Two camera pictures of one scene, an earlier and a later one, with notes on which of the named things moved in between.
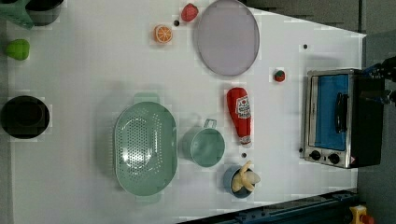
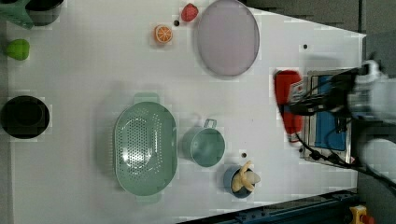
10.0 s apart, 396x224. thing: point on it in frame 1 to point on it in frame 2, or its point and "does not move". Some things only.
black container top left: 43,12 does not move
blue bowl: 229,175 does not move
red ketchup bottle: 239,106 to 284,80
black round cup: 24,117 does not move
